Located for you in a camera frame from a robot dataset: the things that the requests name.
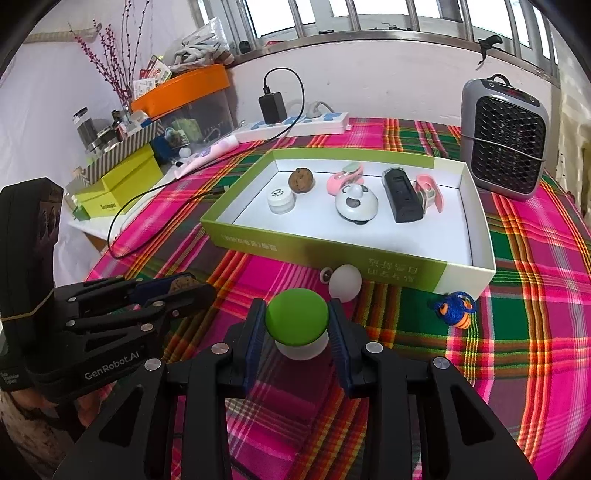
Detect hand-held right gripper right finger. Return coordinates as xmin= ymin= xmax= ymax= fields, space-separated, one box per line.
xmin=326 ymin=299 xmax=539 ymax=480

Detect black rectangular device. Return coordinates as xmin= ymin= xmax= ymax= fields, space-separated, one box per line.
xmin=382 ymin=167 xmax=424 ymax=224

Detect blue and orange toy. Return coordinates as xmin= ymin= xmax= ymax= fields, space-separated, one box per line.
xmin=427 ymin=291 xmax=478 ymax=329

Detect person's left hand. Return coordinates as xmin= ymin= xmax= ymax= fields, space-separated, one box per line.
xmin=69 ymin=392 xmax=98 ymax=430

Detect colourful packets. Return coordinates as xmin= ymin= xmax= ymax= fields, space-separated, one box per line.
xmin=134 ymin=54 xmax=172 ymax=100

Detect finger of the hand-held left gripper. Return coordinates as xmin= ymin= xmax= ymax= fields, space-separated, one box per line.
xmin=54 ymin=284 xmax=218 ymax=346
xmin=54 ymin=276 xmax=172 ymax=315

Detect pink and white tube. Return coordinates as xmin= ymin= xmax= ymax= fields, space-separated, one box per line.
xmin=173 ymin=138 xmax=240 ymax=180

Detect small blue box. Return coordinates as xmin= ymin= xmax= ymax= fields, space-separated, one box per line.
xmin=150 ymin=129 xmax=185 ymax=164

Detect white power strip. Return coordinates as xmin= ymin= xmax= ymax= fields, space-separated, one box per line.
xmin=235 ymin=111 xmax=350 ymax=141

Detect black window handle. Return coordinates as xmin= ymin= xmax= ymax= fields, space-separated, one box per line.
xmin=478 ymin=34 xmax=505 ymax=66

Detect plaid tablecloth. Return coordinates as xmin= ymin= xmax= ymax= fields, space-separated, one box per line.
xmin=85 ymin=117 xmax=591 ymax=480

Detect person's left forearm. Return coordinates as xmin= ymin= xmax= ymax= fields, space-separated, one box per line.
xmin=0 ymin=394 xmax=77 ymax=480

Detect clear storage box orange lid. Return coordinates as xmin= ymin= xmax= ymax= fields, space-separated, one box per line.
xmin=130 ymin=63 xmax=236 ymax=139

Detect branches with pink flowers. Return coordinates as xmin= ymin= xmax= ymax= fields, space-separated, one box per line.
xmin=69 ymin=0 xmax=153 ymax=112

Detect white round panda toy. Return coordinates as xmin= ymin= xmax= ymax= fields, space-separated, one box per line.
xmin=335 ymin=182 xmax=380 ymax=227

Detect green plush toy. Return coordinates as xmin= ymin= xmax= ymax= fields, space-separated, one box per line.
xmin=168 ymin=117 xmax=199 ymax=141

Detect white gloves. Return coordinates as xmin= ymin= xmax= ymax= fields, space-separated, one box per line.
xmin=173 ymin=30 xmax=232 ymax=70

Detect green round toy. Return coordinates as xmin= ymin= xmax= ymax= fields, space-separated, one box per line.
xmin=264 ymin=288 xmax=331 ymax=361

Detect black charger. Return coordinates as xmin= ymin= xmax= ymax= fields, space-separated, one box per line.
xmin=257 ymin=92 xmax=288 ymax=124

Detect white egg-shaped toy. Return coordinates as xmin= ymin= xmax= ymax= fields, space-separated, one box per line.
xmin=321 ymin=264 xmax=363 ymax=304

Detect yellow-green cardboard box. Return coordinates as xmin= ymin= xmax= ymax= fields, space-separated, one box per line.
xmin=65 ymin=143 xmax=164 ymax=222

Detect cream patterned curtain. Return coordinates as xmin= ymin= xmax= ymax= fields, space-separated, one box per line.
xmin=551 ymin=46 xmax=591 ymax=208

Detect striped cardboard box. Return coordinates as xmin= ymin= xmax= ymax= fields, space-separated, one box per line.
xmin=69 ymin=122 xmax=164 ymax=185

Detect white box with green sides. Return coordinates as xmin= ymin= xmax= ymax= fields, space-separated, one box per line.
xmin=199 ymin=148 xmax=497 ymax=296

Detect brown walnut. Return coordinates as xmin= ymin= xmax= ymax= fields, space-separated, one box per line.
xmin=288 ymin=167 xmax=315 ymax=193
xmin=168 ymin=273 xmax=198 ymax=294

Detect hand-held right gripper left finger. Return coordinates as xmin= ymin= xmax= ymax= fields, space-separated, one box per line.
xmin=53 ymin=298 xmax=267 ymax=480

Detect metal window frame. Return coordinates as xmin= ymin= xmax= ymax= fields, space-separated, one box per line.
xmin=198 ymin=0 xmax=561 ymax=84

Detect glass jar with black lid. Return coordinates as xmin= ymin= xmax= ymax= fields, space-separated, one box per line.
xmin=71 ymin=107 xmax=98 ymax=151

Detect black charging cable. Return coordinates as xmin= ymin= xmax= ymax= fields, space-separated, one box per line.
xmin=106 ymin=68 xmax=305 ymax=260

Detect white round cap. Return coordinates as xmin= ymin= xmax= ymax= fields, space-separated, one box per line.
xmin=266 ymin=188 xmax=296 ymax=216

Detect grey fan heater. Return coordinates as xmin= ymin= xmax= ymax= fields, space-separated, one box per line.
xmin=460 ymin=74 xmax=551 ymax=201

